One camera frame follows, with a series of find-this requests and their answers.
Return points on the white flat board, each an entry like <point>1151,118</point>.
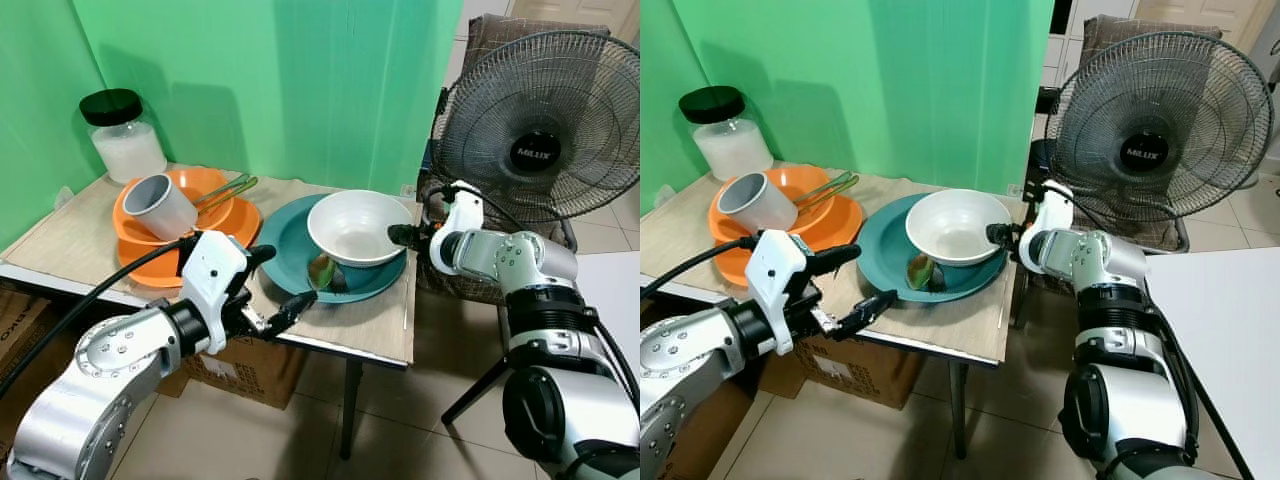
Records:
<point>612,285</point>
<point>1225,340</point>

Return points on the orange round plate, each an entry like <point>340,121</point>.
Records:
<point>840,220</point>
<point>240,222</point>

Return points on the green spoon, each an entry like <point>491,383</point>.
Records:
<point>322,271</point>
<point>921,271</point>

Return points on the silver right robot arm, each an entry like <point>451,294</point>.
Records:
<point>1130,400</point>
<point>570,400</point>

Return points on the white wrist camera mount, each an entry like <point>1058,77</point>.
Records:
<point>1050,212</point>
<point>212,280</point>
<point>462,215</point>
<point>775,285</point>

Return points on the light wooden table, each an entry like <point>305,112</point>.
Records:
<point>70,235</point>
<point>680,235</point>

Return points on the teal round plate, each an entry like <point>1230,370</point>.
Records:
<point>885,250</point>
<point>285,255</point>

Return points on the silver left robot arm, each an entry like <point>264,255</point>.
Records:
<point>95,385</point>
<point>685,370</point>

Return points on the green chopstick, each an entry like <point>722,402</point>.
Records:
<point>232,194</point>
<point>225,187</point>
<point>825,184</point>
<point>833,190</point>

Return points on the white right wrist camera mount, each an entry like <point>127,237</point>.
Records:
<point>462,215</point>
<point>1050,212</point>

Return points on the glass jar with black lid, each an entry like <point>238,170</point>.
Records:
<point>732,148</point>
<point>128,150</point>

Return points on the white ceramic bowl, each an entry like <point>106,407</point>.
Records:
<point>350,228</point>
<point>950,225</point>

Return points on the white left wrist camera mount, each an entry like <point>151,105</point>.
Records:
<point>775,285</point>
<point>212,280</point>

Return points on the black electric fan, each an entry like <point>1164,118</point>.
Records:
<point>1145,152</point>
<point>540,150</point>

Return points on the black stand leg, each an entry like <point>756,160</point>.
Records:
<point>475,392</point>

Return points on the small brown cardboard box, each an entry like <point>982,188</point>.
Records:
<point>245,370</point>
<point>860,370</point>

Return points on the orange bowl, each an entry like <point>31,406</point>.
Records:
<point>805,180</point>
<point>205,182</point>

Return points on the green backdrop cloth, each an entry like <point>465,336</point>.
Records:
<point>900,90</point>
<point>300,90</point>

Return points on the grey cup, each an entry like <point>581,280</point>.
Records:
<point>165,210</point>
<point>765,205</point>

